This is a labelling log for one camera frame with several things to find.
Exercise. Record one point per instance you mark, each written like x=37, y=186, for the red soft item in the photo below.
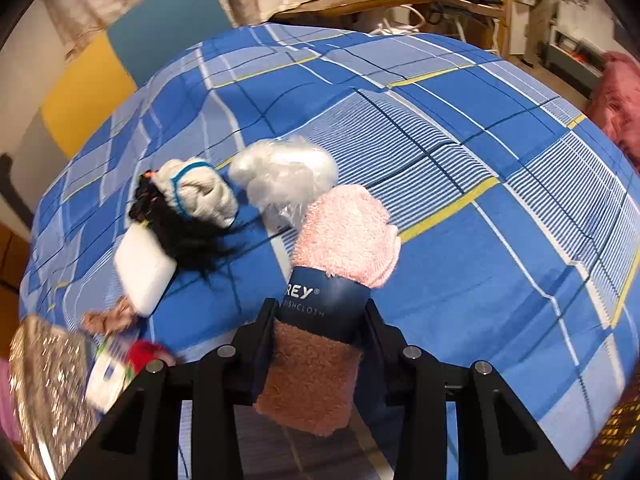
x=145, y=352

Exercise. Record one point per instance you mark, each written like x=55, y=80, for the grey heater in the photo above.
x=575, y=60

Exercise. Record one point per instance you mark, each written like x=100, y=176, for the wooden desk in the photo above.
x=350, y=2

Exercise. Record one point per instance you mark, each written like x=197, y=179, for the pink fluffy blanket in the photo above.
x=617, y=100

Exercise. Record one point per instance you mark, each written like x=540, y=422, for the blue plaid bedsheet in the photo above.
x=450, y=160

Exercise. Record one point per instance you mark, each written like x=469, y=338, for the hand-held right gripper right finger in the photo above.
x=380, y=355

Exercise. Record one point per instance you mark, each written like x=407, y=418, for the clear plastic bag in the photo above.
x=280, y=170

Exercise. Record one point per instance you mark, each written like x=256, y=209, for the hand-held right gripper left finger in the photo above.
x=250, y=355

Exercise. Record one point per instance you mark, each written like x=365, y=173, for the multicolour padded headboard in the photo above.
x=165, y=30

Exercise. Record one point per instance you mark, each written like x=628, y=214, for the rolled white socks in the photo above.
x=200, y=195

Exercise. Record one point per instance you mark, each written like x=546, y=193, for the pink dishcloth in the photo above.
x=345, y=240

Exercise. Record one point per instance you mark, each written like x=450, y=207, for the white packet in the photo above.
x=107, y=380

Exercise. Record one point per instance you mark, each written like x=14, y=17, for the brown scrunchie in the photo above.
x=110, y=317

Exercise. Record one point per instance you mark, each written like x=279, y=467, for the ornate silver tray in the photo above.
x=45, y=375

